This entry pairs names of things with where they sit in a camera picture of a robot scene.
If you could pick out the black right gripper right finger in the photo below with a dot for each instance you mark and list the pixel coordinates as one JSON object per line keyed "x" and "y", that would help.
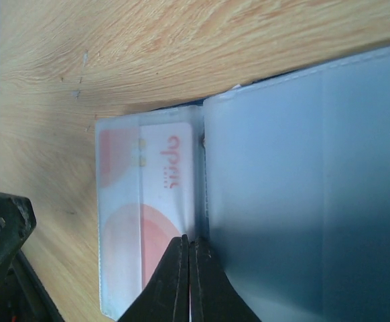
{"x": 212, "y": 296}

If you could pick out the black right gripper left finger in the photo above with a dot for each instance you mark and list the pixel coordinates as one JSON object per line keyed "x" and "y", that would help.
{"x": 166, "y": 295}

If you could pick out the red white april card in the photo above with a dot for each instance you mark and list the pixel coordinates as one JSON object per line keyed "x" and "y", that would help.
{"x": 146, "y": 197}

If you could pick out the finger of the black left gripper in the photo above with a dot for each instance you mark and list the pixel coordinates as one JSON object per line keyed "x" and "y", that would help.
{"x": 19, "y": 217}

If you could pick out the blue leather card holder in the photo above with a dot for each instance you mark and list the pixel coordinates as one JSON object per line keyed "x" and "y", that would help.
{"x": 292, "y": 188}

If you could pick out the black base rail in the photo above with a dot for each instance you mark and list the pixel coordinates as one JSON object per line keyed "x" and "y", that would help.
{"x": 23, "y": 296}

